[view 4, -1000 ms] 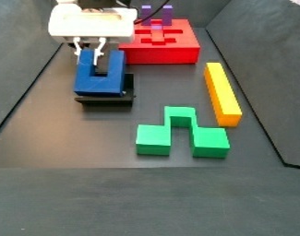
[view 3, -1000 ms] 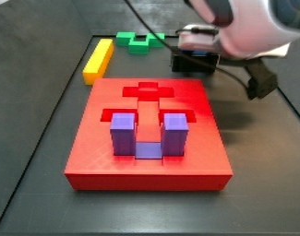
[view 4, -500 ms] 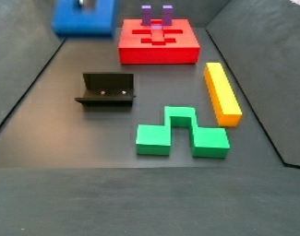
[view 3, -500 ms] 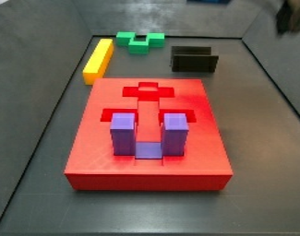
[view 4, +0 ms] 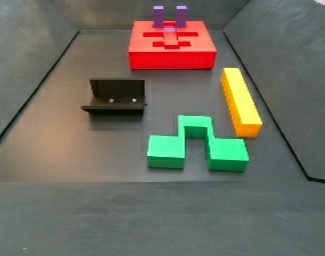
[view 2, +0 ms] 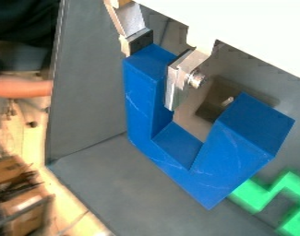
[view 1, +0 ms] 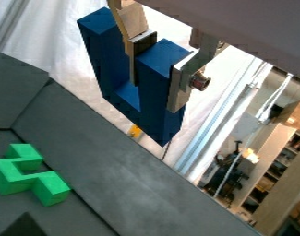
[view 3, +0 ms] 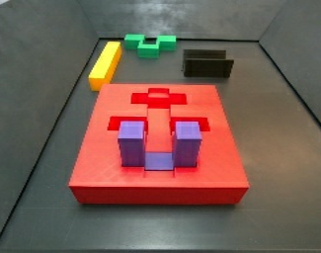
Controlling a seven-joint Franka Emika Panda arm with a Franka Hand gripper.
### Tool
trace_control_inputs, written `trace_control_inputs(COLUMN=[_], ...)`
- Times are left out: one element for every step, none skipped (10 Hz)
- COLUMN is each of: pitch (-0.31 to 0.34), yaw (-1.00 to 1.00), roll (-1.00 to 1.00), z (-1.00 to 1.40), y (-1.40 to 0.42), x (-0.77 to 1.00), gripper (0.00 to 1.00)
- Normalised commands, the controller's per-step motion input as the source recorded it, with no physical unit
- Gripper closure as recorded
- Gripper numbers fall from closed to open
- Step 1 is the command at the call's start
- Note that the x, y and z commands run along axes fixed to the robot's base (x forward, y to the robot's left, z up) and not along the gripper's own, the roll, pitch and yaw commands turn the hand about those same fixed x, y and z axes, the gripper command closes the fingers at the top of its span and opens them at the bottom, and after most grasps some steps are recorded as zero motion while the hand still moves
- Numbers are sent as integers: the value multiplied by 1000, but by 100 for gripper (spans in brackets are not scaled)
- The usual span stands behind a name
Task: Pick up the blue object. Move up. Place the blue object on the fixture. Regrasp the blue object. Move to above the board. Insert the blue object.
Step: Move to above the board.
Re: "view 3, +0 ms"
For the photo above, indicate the black angle fixture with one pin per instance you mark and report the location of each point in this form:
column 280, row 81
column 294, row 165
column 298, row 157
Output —
column 206, row 63

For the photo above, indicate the purple U-shaped block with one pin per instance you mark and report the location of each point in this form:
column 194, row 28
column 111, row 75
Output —
column 156, row 148

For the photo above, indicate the yellow long bar block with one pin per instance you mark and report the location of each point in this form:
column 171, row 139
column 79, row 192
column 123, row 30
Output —
column 104, row 66

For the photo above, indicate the red puzzle base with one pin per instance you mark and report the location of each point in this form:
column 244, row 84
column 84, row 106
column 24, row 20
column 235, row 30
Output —
column 101, row 181

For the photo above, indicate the green zigzag block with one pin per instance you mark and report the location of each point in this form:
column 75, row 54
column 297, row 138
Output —
column 148, row 49

